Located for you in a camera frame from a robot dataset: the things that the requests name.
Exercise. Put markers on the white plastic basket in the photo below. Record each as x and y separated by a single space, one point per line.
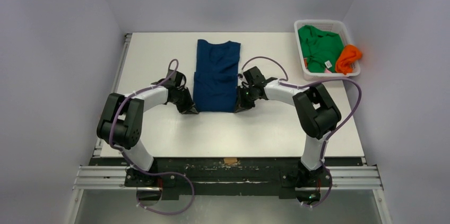
331 26

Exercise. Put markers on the blue t-shirt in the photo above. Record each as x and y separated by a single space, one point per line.
215 77

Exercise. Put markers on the aluminium frame rail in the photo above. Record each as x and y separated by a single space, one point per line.
100 177

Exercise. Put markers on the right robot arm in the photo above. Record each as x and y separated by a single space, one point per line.
317 112

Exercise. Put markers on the green t-shirt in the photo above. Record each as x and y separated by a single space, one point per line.
320 49

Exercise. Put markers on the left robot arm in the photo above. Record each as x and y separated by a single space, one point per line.
120 124

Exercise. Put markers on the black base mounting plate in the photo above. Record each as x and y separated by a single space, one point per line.
278 177

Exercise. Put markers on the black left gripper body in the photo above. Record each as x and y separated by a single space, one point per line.
183 101

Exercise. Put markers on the brown tape piece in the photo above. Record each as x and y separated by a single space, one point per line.
229 161

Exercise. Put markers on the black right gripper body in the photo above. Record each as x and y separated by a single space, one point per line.
244 100

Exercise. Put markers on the orange t-shirt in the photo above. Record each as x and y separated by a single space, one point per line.
349 55

